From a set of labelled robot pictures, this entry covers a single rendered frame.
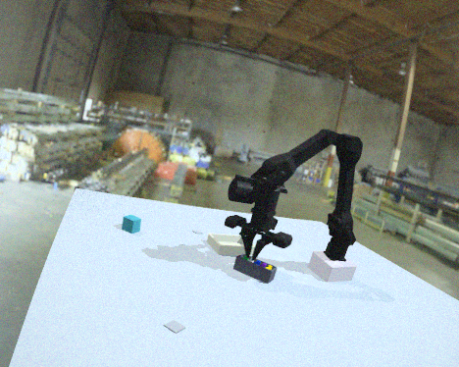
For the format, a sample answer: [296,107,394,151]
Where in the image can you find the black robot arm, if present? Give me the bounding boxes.
[228,129,363,262]

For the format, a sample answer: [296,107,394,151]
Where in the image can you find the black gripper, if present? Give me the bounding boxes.
[224,204,293,260]

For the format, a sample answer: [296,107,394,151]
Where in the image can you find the small teal cube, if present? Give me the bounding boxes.
[122,214,141,234]

